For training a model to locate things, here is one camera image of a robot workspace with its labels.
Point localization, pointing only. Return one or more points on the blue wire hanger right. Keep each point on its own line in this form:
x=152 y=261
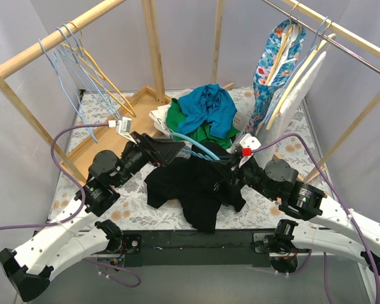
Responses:
x=315 y=46

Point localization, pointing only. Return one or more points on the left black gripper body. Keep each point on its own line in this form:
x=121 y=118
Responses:
x=149 y=147

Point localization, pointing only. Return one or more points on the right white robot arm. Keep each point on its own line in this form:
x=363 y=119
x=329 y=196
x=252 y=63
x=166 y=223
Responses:
x=315 y=220

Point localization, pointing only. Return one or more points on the white plastic laundry basket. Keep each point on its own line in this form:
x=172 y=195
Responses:
x=243 y=101

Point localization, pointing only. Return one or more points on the wooden clothes rack left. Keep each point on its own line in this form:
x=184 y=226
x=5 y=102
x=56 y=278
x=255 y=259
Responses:
x=54 y=39

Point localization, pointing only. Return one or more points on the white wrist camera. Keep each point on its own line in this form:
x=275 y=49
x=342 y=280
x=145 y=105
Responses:
x=122 y=127
x=248 y=144

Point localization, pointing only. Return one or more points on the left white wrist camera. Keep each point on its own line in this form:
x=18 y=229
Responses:
x=122 y=127

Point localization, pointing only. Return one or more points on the wooden clothes rack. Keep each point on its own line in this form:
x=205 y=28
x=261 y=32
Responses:
x=343 y=89
x=54 y=39

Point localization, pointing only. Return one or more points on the teal t shirt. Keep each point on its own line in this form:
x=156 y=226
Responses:
x=211 y=104

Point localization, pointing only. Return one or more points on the bright green t shirt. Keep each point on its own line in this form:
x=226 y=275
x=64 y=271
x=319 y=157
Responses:
x=202 y=134

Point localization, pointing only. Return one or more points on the metal hanging rod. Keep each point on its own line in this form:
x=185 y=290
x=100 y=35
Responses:
x=335 y=29

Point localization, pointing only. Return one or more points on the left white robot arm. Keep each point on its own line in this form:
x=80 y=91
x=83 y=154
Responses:
x=77 y=231

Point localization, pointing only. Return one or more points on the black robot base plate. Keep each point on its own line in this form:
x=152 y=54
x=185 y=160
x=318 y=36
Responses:
x=191 y=247

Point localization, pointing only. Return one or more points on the black t shirt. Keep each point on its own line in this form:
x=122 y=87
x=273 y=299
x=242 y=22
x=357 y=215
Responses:
x=189 y=181

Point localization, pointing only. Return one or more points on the white fleece garment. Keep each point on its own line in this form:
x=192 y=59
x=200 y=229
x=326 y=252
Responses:
x=291 y=103

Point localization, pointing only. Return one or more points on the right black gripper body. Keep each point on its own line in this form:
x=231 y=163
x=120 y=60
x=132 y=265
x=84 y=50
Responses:
x=237 y=163

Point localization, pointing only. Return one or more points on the floral patterned table mat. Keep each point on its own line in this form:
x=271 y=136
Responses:
x=131 y=211

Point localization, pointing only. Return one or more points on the blue floral garment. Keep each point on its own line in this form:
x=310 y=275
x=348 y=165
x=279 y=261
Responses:
x=263 y=93

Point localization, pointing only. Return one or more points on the white t shirt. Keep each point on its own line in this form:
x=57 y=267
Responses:
x=159 y=117

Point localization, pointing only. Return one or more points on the light blue wire hanger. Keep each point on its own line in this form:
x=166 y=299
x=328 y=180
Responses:
x=53 y=64
x=82 y=76
x=90 y=65

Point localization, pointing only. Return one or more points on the wooden clothes rack right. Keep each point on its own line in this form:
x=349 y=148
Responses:
x=343 y=89

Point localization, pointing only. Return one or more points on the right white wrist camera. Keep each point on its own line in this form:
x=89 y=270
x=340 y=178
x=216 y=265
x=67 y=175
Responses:
x=248 y=144

